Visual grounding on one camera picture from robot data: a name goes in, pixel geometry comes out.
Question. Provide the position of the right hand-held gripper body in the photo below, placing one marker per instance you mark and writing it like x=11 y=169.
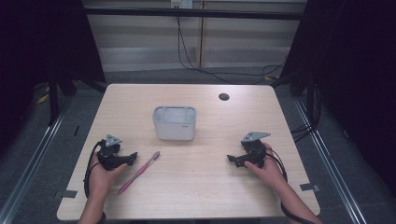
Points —
x=256 y=154

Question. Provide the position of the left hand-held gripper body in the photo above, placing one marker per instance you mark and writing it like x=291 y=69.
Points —
x=109 y=157

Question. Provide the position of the pink toothbrush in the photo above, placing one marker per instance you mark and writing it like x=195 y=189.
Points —
x=138 y=173

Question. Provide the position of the white toothbrush holder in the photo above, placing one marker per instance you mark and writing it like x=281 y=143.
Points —
x=174 y=126

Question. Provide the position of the person's right hand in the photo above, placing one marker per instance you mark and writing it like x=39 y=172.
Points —
x=271 y=171

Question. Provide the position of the person's left hand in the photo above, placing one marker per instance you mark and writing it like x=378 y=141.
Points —
x=101 y=180

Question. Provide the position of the grey tape strip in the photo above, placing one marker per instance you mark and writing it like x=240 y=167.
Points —
x=69 y=194
x=309 y=187

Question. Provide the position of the black table grommet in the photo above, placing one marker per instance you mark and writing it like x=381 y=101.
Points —
x=223 y=96

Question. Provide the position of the yellow floor tape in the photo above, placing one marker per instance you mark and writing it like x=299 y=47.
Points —
x=42 y=99

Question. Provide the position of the black curtain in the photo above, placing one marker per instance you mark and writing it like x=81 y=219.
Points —
x=40 y=46
x=351 y=77

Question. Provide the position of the metal floor rail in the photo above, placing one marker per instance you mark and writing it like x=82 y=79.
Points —
x=330 y=168
x=28 y=168

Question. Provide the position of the black horizontal frame bar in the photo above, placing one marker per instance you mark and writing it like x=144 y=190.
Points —
x=193 y=13

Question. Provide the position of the white wall socket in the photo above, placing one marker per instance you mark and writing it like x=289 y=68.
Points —
x=182 y=3

